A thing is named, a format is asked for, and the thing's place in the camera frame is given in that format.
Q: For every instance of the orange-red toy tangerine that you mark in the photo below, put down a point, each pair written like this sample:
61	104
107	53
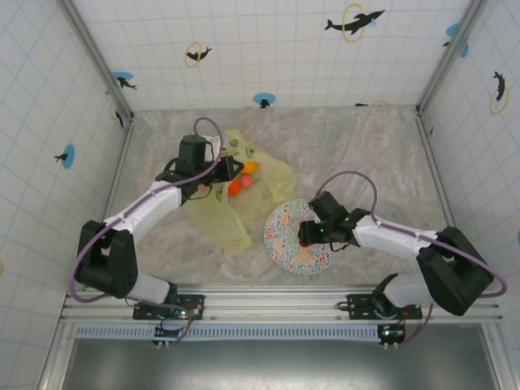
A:
234	187

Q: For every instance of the glossy red toy fruit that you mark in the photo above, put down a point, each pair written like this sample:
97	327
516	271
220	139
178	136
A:
303	243

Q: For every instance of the pink fuzzy toy strawberry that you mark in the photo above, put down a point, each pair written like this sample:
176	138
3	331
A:
246	183

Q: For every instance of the orange speckled toy pear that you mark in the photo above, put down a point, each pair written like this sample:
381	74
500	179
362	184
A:
250	167

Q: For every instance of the yellow-green translucent plastic bag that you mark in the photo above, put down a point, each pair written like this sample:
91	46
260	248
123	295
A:
231	227

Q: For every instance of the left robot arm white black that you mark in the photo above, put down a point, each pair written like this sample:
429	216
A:
146	203

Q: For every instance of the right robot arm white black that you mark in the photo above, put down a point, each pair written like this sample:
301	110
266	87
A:
390	237

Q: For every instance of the colourful squiggle pattern plate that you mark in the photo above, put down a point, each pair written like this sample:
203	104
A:
284	235

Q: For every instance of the grey metal panel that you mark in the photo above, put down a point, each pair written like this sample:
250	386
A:
284	365

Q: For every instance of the penguin blue circle wall sticker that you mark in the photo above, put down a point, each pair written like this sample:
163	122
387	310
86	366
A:
264	100

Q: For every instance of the aluminium table edge rail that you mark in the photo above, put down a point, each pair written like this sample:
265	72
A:
443	183
120	170

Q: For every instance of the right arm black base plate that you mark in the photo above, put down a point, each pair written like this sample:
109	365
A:
357	304

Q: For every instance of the shark blue circle wall sticker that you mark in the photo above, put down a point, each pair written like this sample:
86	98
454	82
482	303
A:
124	80

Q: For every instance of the fish blue oval wall sticker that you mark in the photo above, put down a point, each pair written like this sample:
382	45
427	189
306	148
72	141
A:
67	156

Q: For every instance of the aluminium frame post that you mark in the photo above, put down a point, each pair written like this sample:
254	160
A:
451	57
97	61

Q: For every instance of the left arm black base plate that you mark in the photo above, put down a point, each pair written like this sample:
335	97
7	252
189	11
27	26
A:
196	300

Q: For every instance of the aluminium frame leg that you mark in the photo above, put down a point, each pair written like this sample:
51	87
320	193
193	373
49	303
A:
499	357
57	357

